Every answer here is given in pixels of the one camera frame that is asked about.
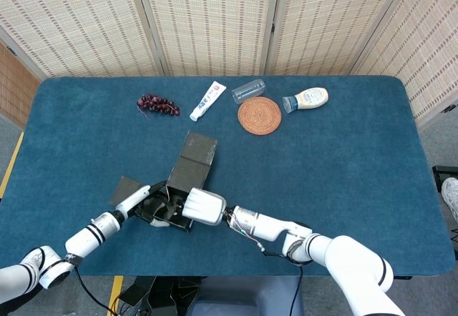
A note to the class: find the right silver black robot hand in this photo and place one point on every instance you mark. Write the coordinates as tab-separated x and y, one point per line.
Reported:
204	207

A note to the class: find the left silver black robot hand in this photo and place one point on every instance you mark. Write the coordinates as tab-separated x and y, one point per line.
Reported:
132	198

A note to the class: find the black cardboard box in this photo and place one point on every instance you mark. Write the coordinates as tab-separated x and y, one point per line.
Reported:
189	176

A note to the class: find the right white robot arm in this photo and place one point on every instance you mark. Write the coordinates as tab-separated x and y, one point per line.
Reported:
272	226

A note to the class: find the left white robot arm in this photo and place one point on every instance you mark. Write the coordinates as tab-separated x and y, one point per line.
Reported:
87	237

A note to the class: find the yellow floor tape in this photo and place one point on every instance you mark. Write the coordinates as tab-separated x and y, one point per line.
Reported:
12	164
115	292

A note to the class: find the black cardboard pile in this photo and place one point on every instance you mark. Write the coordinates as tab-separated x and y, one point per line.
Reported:
161	294

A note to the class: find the dark red grape bunch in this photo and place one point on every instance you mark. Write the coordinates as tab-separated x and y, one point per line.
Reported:
157	104

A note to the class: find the blue padded seat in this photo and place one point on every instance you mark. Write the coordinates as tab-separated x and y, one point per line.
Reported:
247	298

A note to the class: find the white toothpaste tube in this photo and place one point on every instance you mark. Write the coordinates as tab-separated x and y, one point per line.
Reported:
207	101

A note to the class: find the round woven rattan coaster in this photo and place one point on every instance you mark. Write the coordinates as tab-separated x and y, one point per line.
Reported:
259	116

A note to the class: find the white mayonnaise bottle blue cap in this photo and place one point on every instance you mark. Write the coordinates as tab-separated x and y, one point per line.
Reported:
311	98

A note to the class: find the blue plush table cloth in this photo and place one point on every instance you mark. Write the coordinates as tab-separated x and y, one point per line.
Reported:
358	169

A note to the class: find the brown woven screen panel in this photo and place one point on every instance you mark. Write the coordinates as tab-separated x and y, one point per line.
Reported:
16	87

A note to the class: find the beige woven folding screen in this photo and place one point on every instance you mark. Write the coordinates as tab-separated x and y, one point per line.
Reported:
214	26

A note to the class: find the black metal stand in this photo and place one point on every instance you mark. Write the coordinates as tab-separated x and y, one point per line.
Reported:
443	170

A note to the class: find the white sneaker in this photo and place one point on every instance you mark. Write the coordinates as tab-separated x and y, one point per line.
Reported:
450	196

